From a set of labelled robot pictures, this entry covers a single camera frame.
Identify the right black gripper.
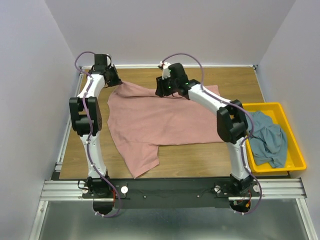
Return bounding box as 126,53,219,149
155,73,179,98

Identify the pink t shirt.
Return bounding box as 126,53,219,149
107,81,222,178

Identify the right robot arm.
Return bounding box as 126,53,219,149
155,62,254,196

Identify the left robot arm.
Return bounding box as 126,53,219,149
69,51,122,198

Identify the blue t shirt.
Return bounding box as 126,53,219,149
247,111,288,168

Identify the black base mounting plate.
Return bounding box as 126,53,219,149
81,177,260,214

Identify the yellow plastic bin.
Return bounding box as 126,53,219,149
243,102,307,175

